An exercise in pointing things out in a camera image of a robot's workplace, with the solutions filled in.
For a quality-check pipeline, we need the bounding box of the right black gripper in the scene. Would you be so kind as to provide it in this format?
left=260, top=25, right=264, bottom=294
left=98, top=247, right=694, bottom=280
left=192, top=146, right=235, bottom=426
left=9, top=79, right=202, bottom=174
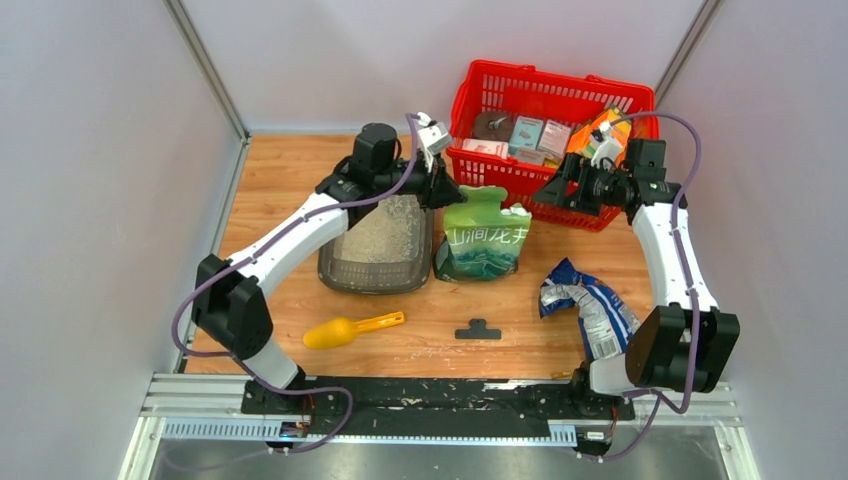
left=531, top=152, right=630, bottom=218

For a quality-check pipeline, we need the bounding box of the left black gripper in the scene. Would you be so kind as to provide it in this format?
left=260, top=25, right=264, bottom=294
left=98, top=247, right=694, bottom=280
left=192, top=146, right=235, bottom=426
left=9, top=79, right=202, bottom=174
left=375, top=149, right=469, bottom=214

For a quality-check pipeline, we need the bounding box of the green litter bag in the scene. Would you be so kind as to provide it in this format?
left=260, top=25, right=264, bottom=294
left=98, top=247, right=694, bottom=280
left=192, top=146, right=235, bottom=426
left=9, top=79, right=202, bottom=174
left=433, top=185, right=532, bottom=283

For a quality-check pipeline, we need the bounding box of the yellow plastic scoop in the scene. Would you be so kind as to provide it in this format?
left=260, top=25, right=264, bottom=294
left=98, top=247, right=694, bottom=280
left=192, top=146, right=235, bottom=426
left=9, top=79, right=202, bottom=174
left=302, top=312, right=406, bottom=350

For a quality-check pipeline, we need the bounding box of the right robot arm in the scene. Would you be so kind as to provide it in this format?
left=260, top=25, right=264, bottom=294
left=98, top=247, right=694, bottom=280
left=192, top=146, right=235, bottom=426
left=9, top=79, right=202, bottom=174
left=533, top=138, right=740, bottom=419

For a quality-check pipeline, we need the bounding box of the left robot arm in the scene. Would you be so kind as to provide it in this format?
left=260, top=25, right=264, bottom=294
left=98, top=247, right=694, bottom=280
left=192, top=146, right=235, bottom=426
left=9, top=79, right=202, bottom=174
left=178, top=113, right=467, bottom=415

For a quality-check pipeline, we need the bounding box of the pink grey box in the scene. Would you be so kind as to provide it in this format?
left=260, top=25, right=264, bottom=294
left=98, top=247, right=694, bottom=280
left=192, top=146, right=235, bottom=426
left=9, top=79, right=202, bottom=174
left=536, top=120, right=572, bottom=159

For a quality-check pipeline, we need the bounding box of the orange box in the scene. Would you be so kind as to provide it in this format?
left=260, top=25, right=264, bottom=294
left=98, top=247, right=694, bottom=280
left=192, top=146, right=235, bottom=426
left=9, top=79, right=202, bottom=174
left=566, top=107, right=632, bottom=167

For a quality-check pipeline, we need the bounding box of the teal small box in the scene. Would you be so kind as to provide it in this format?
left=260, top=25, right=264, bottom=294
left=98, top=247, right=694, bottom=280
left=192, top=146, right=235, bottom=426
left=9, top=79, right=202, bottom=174
left=508, top=116, right=545, bottom=156

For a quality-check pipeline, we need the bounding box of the pink flat box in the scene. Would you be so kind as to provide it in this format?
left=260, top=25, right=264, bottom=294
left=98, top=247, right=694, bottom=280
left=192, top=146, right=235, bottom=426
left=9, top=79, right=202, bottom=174
left=461, top=138, right=509, bottom=159

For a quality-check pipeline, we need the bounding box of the grey litter box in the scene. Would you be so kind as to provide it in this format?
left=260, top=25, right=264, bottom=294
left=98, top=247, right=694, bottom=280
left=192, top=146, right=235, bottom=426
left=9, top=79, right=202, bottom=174
left=317, top=195, right=435, bottom=295

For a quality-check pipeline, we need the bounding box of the brown round item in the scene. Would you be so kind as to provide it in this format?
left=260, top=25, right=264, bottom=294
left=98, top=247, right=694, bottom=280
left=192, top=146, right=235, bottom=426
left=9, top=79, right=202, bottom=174
left=471, top=111, right=514, bottom=142

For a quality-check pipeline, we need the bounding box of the red shopping basket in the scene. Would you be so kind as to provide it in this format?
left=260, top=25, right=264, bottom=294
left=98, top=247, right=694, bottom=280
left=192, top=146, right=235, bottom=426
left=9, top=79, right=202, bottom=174
left=447, top=59, right=655, bottom=232

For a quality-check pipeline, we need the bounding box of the blue crumpled bag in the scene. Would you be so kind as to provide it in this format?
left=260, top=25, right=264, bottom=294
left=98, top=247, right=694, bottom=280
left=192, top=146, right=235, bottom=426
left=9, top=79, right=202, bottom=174
left=537, top=258, right=641, bottom=362

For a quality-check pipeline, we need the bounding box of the black bag clip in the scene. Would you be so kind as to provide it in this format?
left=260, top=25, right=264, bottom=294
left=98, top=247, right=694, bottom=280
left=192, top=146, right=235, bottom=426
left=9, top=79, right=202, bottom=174
left=454, top=318, right=502, bottom=340

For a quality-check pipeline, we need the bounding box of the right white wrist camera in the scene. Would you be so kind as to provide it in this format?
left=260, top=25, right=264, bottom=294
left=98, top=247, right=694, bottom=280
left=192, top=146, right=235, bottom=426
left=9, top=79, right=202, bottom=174
left=590, top=121, right=624, bottom=171

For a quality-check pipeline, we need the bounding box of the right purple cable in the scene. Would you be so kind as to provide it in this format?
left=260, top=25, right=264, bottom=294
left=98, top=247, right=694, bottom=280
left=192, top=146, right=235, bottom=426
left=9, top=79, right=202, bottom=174
left=576, top=111, right=704, bottom=464

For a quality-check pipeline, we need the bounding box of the purple cable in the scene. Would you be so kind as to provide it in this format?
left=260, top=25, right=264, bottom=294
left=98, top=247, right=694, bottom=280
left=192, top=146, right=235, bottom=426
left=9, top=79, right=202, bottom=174
left=170, top=112, right=425, bottom=458
left=576, top=111, right=704, bottom=464

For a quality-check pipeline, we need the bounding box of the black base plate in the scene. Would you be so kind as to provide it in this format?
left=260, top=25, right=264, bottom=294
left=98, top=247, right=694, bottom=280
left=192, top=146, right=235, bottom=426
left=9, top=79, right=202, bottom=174
left=241, top=376, right=635, bottom=438

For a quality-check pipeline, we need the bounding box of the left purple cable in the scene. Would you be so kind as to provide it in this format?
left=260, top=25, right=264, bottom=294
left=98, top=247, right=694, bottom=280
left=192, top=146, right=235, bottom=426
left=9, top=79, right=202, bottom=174
left=170, top=112, right=425, bottom=458

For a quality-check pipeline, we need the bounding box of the aluminium rail frame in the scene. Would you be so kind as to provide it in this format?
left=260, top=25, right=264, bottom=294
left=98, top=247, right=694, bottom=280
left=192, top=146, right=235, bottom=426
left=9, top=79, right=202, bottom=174
left=121, top=373, right=760, bottom=479

